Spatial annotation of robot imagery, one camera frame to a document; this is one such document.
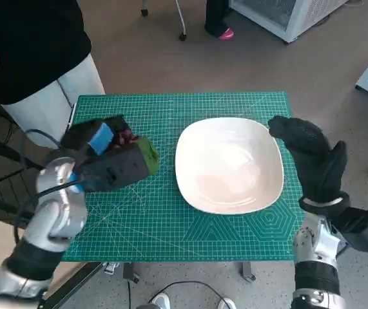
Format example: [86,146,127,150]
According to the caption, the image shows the black table strut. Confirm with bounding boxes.
[43,261,104,309]

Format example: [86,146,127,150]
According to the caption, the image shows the white shoe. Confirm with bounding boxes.
[217,297,236,309]
[151,292,171,309]

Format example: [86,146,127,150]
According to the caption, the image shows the person in black top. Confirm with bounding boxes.
[0,0,106,149]

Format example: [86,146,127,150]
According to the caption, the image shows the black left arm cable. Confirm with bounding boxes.
[12,128,88,245]

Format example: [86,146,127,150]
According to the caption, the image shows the white chair leg with caster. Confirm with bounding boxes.
[175,0,189,41]

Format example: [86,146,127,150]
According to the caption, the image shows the person with pink shoe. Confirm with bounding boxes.
[204,0,236,41]

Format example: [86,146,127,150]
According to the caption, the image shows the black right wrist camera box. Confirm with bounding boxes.
[331,205,368,254]

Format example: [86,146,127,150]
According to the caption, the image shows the red toy grapes with leaf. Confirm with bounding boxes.
[115,127,160,176]

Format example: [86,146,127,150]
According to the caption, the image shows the white square plate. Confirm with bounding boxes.
[174,117,285,216]

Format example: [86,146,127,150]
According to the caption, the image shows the silver table clamp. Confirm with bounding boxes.
[102,261,121,275]

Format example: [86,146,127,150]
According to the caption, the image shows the black floor cable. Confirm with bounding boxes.
[148,281,233,309]

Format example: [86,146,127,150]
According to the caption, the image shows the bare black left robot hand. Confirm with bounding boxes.
[61,115,130,164]

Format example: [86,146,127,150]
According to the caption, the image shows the white table edge rail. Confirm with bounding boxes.
[66,102,77,133]

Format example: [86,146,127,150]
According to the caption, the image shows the large white mesh cabinet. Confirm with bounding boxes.
[228,0,352,44]

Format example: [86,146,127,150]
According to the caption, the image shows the green cutting mat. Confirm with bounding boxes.
[61,91,305,262]

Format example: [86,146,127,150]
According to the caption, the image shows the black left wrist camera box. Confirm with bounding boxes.
[73,141,151,194]

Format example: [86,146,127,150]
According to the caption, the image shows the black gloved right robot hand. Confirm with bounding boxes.
[267,115,348,203]

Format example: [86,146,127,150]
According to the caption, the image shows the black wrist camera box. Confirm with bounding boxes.
[73,141,151,194]
[331,205,368,254]

